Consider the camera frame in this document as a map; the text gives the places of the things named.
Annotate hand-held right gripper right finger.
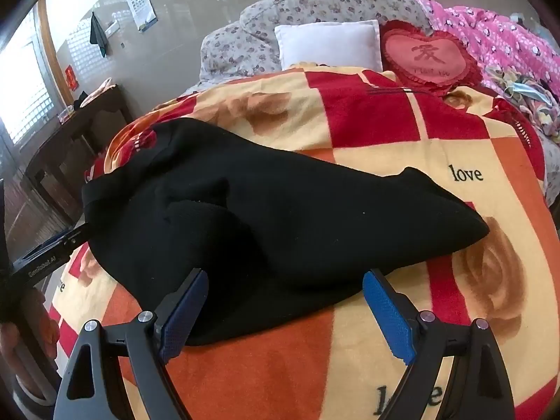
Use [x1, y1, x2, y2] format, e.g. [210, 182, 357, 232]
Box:
[362, 268, 523, 420]

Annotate wall poster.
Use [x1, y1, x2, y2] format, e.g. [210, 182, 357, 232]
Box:
[122, 0, 158, 32]

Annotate pink printed quilt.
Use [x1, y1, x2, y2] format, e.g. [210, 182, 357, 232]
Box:
[396, 0, 560, 97]

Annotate grey floral bed cover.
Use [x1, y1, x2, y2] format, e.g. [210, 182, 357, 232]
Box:
[199, 0, 434, 86]

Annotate floral cloth pile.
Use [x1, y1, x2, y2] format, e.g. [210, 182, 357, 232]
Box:
[485, 65, 560, 145]

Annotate red yellow printed blanket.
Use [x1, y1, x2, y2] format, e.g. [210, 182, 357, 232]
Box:
[48, 65, 556, 420]

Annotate black pants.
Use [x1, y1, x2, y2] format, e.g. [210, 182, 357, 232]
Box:
[82, 118, 490, 346]

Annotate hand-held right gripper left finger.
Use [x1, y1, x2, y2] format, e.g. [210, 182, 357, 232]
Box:
[52, 268, 210, 420]

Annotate white pillow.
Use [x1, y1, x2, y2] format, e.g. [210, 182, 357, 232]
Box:
[275, 20, 383, 71]

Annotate pink cloth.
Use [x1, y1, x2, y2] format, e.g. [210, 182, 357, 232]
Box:
[81, 77, 113, 106]

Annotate dark wooden chair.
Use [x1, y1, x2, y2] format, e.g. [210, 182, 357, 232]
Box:
[24, 84, 134, 224]

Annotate red heart cushion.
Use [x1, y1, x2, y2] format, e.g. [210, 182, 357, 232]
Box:
[380, 20, 484, 97]

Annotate window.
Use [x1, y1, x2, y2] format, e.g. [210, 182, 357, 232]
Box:
[0, 39, 50, 145]

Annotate blue face mask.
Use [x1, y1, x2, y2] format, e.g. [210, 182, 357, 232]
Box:
[503, 76, 556, 110]

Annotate dark hanging cloth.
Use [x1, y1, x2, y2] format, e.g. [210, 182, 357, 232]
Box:
[90, 12, 108, 57]

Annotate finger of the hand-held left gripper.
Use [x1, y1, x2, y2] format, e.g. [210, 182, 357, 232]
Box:
[11, 224, 90, 281]

